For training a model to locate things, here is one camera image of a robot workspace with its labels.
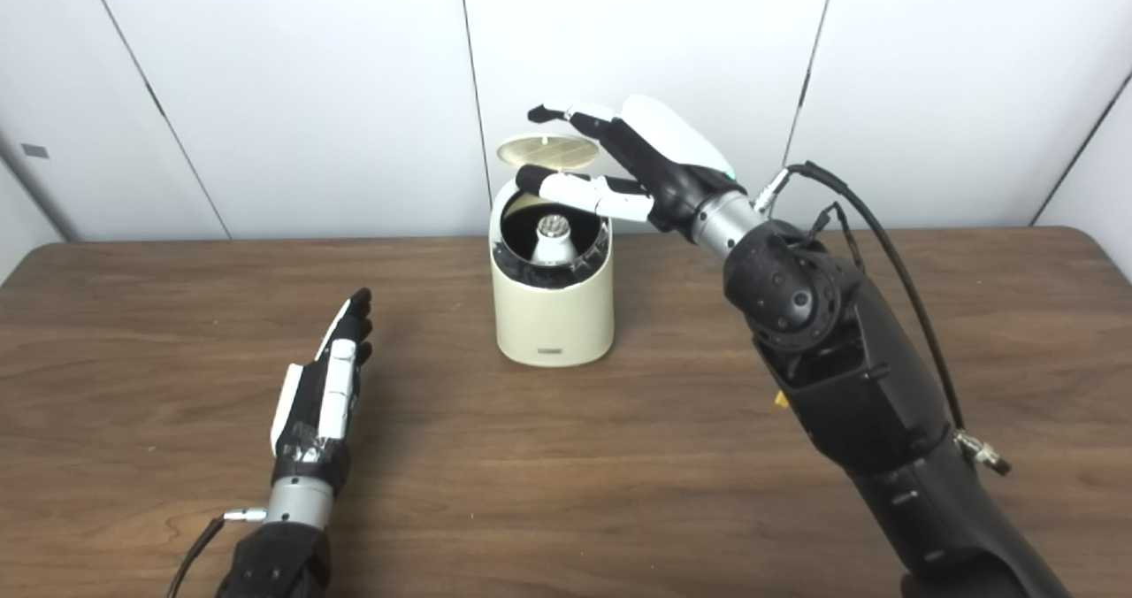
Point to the small grey wall sticker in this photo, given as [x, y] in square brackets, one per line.
[35, 150]

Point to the small white plastic bottle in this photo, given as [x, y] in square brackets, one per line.
[554, 240]

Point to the cream-colored round bin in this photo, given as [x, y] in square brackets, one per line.
[553, 324]

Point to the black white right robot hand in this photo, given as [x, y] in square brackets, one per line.
[672, 164]

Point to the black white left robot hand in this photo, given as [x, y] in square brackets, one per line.
[309, 421]

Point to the cream round bin lid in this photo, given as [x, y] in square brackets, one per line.
[544, 151]

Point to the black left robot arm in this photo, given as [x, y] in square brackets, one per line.
[283, 545]

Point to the black bin liner bag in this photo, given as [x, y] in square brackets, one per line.
[517, 249]

